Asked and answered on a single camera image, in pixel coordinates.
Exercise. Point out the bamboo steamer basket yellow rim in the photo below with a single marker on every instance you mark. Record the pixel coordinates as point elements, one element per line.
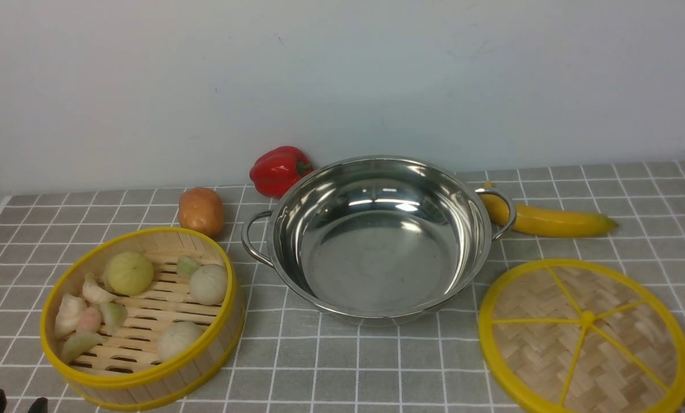
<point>123,372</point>

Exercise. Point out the woven bamboo steamer lid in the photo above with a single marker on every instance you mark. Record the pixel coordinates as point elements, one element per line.
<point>565,335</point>

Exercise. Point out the stainless steel pot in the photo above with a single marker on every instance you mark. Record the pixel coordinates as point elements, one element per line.
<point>379,240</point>

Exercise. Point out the green dumpling lower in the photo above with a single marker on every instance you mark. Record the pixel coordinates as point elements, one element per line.
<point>79,343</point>

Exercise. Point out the pink dumpling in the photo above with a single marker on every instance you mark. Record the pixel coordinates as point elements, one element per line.
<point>90,321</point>

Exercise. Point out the green dumpling middle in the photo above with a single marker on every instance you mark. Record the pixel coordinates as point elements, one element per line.
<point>113,315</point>

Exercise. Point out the white dumpling upper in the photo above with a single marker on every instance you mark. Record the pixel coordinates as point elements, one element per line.
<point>94,293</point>

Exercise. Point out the white round bun lower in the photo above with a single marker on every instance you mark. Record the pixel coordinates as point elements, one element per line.
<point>178,337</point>

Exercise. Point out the white round bun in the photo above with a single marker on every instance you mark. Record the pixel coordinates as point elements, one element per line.
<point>209,284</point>
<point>178,337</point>

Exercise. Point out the yellow-green round bun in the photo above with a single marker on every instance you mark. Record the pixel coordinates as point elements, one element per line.
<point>128,273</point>

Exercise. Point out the small green dumpling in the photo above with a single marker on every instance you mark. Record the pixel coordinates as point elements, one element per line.
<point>186,266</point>

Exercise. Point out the white round bun upper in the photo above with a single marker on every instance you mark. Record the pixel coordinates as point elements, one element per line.
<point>209,284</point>

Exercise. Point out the grey checkered tablecloth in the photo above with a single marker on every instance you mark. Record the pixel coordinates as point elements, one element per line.
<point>293,358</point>

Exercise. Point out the brown potato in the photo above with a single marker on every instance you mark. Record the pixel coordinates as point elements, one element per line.
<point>201,210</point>

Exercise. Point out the red bell pepper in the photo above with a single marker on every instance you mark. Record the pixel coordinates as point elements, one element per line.
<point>277,171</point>

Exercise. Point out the yellow banana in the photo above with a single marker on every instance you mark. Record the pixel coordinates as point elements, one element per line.
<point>554,221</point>

